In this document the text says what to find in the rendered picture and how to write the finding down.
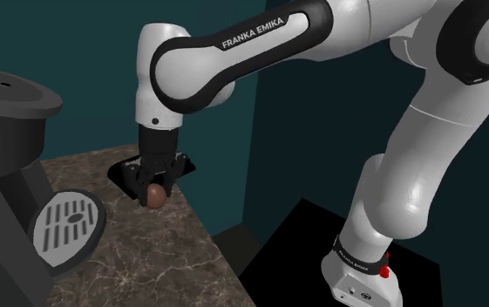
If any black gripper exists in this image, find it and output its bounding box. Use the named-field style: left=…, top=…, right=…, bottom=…
left=136, top=124, right=187, bottom=208

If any brown egg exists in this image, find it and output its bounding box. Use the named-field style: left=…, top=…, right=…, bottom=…
left=146, top=184, right=167, bottom=210

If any black flat tablet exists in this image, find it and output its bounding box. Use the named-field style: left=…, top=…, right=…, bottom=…
left=107, top=150, right=197, bottom=201

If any black robot stand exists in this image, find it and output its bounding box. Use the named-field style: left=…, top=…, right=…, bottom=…
left=237, top=197, right=443, bottom=307

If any dark grey coffee machine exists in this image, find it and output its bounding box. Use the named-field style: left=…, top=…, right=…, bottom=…
left=0, top=63, right=108, bottom=307

